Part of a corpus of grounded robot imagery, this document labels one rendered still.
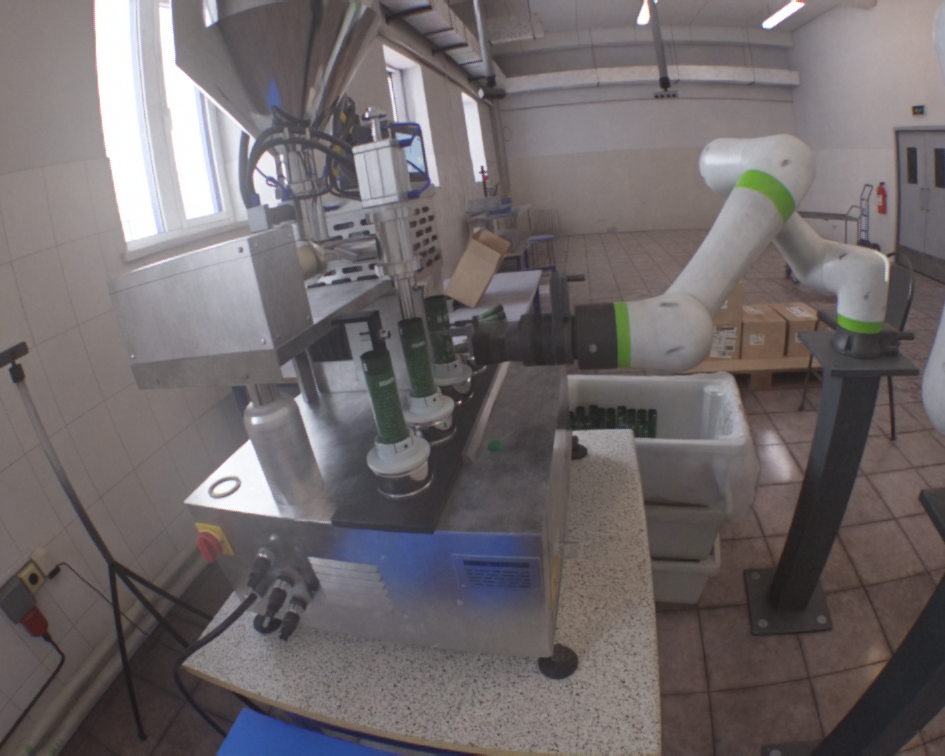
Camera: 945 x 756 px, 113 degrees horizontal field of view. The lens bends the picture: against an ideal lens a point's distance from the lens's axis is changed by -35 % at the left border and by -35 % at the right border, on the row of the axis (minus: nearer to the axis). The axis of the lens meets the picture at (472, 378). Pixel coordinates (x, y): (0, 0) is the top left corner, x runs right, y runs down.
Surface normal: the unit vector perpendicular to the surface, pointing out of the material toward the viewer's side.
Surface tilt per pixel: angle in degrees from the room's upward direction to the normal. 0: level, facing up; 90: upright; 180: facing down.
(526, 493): 0
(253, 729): 0
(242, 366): 90
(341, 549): 90
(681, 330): 70
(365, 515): 0
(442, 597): 90
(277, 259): 90
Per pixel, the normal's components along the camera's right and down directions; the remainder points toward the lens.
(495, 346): 0.13, 0.37
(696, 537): -0.34, 0.50
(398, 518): -0.14, -0.91
